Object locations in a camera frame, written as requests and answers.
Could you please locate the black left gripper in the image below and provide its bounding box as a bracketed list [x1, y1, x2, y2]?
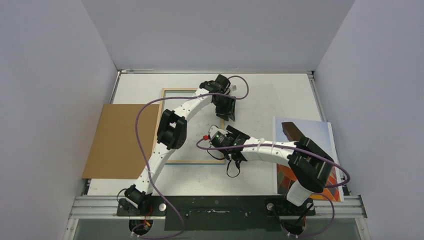
[212, 96, 235, 123]

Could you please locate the blue wooden picture frame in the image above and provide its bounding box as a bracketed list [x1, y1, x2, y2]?
[152, 87, 227, 166]

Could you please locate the aluminium front rail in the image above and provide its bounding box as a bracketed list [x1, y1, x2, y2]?
[68, 195, 367, 220]

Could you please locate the brown cardboard backing board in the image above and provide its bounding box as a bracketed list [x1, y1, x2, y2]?
[82, 104, 159, 179]

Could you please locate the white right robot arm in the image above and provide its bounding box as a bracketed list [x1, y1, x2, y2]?
[208, 125, 334, 215]

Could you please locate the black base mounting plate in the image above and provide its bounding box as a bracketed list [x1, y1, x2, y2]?
[116, 195, 316, 232]

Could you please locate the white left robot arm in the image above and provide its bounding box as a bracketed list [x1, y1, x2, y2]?
[124, 74, 237, 216]

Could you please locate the hot air balloon photo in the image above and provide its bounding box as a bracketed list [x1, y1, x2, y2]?
[272, 116, 340, 195]

